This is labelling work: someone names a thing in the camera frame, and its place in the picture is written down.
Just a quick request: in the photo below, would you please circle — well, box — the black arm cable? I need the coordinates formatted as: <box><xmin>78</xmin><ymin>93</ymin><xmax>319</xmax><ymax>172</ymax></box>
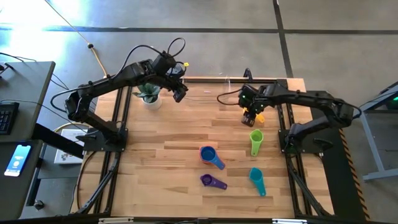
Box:
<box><xmin>116</xmin><ymin>37</ymin><xmax>187</xmax><ymax>80</ymax></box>
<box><xmin>216</xmin><ymin>89</ymin><xmax>243</xmax><ymax>106</ymax></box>

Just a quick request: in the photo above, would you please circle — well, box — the thin black floor cable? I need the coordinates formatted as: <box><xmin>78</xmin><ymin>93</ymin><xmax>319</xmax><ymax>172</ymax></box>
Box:
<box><xmin>49</xmin><ymin>73</ymin><xmax>71</xmax><ymax>91</ymax></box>

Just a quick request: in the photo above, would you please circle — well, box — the grey metal stand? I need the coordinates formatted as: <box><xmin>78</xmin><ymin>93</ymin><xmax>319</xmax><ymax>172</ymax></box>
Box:
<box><xmin>342</xmin><ymin>81</ymin><xmax>398</xmax><ymax>183</ymax></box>

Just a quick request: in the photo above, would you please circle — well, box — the device with green light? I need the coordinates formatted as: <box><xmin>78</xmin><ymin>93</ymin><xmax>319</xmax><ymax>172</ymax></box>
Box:
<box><xmin>385</xmin><ymin>95</ymin><xmax>398</xmax><ymax>110</ymax></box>

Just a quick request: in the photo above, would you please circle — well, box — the black side table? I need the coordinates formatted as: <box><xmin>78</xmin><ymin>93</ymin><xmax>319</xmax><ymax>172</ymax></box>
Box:
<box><xmin>0</xmin><ymin>139</ymin><xmax>44</xmax><ymax>222</ymax></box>

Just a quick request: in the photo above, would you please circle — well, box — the yellow measuring cup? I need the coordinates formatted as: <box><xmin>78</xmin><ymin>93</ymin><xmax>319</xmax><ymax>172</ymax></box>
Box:
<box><xmin>243</xmin><ymin>106</ymin><xmax>266</xmax><ymax>124</ymax></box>

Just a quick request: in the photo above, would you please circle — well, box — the succulent plant in white pot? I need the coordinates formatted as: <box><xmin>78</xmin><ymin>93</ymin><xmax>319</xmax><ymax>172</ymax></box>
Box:
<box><xmin>132</xmin><ymin>82</ymin><xmax>163</xmax><ymax>110</ymax></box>

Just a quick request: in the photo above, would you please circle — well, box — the black aluminium table frame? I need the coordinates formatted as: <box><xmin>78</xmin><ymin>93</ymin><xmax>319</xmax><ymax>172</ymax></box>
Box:
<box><xmin>70</xmin><ymin>76</ymin><xmax>335</xmax><ymax>218</ymax></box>

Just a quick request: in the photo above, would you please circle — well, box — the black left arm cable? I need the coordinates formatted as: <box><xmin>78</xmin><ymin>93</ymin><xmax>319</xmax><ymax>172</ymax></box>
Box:
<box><xmin>116</xmin><ymin>37</ymin><xmax>187</xmax><ymax>80</ymax></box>

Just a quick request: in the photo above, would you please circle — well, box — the teal measuring cup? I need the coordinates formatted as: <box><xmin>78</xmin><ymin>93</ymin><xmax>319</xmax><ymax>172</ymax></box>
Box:
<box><xmin>248</xmin><ymin>167</ymin><xmax>267</xmax><ymax>197</ymax></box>

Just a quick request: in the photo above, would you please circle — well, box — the black desk beam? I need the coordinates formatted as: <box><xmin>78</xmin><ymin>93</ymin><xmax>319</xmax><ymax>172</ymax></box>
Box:
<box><xmin>30</xmin><ymin>123</ymin><xmax>85</xmax><ymax>159</ymax></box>

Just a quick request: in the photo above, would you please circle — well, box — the silver table bracket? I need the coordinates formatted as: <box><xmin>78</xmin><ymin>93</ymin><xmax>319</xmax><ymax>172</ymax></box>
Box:
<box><xmin>98</xmin><ymin>217</ymin><xmax>134</xmax><ymax>224</ymax></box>
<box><xmin>272</xmin><ymin>218</ymin><xmax>308</xmax><ymax>224</ymax></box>

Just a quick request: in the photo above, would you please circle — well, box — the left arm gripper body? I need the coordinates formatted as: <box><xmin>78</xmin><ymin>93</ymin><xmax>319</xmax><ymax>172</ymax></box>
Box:
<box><xmin>150</xmin><ymin>52</ymin><xmax>189</xmax><ymax>94</ymax></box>

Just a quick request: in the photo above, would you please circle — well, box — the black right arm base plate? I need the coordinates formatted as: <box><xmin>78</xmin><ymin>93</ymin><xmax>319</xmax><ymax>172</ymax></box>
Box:
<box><xmin>278</xmin><ymin>128</ymin><xmax>324</xmax><ymax>156</ymax></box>

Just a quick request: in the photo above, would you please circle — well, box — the smartphone with blue screen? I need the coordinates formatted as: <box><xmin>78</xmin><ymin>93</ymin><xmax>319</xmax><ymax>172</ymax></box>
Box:
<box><xmin>4</xmin><ymin>144</ymin><xmax>32</xmax><ymax>177</ymax></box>

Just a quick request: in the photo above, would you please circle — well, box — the blue measuring cup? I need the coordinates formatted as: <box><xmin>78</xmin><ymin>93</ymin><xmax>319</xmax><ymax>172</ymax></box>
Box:
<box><xmin>200</xmin><ymin>146</ymin><xmax>226</xmax><ymax>170</ymax></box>

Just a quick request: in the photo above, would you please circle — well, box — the white printed booklet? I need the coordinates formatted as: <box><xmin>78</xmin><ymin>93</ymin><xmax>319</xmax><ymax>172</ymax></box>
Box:
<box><xmin>53</xmin><ymin>128</ymin><xmax>85</xmax><ymax>165</ymax></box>

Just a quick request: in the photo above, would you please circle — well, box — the green measuring cup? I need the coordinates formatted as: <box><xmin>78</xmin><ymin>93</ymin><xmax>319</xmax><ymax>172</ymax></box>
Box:
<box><xmin>249</xmin><ymin>129</ymin><xmax>264</xmax><ymax>157</ymax></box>

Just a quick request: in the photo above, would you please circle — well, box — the yellow floor cable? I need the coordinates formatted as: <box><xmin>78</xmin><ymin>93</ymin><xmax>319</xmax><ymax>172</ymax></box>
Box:
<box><xmin>44</xmin><ymin>0</ymin><xmax>108</xmax><ymax>77</ymax></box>

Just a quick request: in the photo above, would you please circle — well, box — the black oval knob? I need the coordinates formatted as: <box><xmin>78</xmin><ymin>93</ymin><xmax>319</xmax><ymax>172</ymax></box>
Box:
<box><xmin>313</xmin><ymin>138</ymin><xmax>334</xmax><ymax>151</ymax></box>

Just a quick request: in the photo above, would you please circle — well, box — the clear plastic basket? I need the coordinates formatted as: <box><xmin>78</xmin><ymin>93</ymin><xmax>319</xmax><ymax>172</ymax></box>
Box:
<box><xmin>183</xmin><ymin>75</ymin><xmax>231</xmax><ymax>106</ymax></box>

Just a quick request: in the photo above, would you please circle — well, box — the black mat with hazard stripes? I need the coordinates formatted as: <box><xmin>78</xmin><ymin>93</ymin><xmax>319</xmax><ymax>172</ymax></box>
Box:
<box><xmin>306</xmin><ymin>90</ymin><xmax>371</xmax><ymax>222</ymax></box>

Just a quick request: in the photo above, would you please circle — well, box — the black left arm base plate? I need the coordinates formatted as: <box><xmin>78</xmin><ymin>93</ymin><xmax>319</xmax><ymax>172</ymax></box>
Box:
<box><xmin>83</xmin><ymin>128</ymin><xmax>128</xmax><ymax>153</ymax></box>

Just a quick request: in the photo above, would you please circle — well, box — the black keyboard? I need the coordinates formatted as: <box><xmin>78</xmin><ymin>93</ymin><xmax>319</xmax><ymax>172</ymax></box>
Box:
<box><xmin>0</xmin><ymin>101</ymin><xmax>21</xmax><ymax>136</ymax></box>

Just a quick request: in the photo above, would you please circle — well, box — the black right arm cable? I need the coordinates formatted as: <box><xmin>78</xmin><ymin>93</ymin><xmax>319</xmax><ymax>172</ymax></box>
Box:
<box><xmin>216</xmin><ymin>89</ymin><xmax>243</xmax><ymax>106</ymax></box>

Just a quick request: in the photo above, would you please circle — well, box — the grey desk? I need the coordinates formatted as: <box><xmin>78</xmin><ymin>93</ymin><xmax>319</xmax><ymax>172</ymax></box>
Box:
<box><xmin>0</xmin><ymin>61</ymin><xmax>57</xmax><ymax>143</ymax></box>

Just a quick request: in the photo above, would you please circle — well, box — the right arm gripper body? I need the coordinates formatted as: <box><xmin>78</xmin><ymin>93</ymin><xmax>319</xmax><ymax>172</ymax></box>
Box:
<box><xmin>238</xmin><ymin>84</ymin><xmax>267</xmax><ymax>114</ymax></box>

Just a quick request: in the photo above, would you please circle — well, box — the thin black desk cable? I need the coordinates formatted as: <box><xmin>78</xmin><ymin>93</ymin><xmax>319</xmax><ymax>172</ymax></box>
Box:
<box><xmin>0</xmin><ymin>52</ymin><xmax>37</xmax><ymax>63</ymax></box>

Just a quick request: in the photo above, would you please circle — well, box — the purple measuring cup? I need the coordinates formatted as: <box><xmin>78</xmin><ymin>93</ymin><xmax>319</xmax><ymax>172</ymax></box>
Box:
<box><xmin>200</xmin><ymin>173</ymin><xmax>228</xmax><ymax>191</ymax></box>

